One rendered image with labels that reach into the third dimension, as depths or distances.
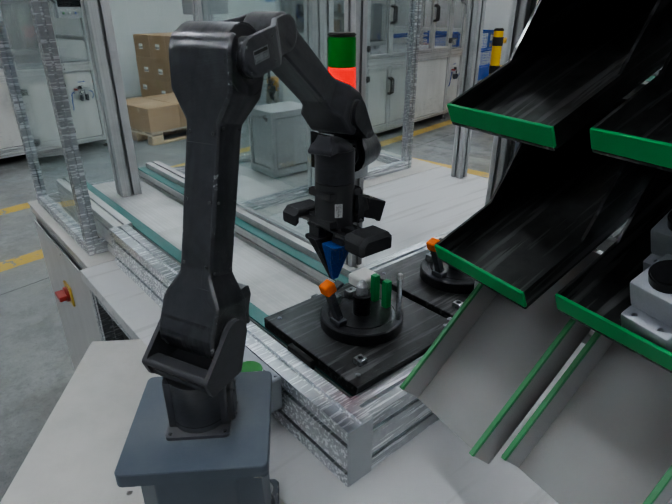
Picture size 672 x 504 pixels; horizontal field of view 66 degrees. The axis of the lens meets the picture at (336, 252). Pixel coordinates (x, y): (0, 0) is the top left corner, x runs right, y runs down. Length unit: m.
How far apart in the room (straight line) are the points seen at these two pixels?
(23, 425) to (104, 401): 1.45
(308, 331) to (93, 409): 0.38
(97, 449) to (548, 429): 0.63
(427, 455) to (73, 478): 0.51
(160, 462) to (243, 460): 0.08
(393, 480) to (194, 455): 0.33
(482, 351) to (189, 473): 0.38
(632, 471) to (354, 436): 0.32
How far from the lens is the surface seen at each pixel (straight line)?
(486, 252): 0.62
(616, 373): 0.66
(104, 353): 1.11
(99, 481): 0.86
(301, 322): 0.90
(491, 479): 0.83
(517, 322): 0.70
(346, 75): 0.96
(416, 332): 0.88
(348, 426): 0.72
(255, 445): 0.57
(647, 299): 0.50
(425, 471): 0.82
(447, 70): 7.50
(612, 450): 0.64
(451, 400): 0.70
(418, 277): 1.05
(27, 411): 2.48
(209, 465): 0.56
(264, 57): 0.50
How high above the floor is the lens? 1.46
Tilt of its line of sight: 26 degrees down
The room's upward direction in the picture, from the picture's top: straight up
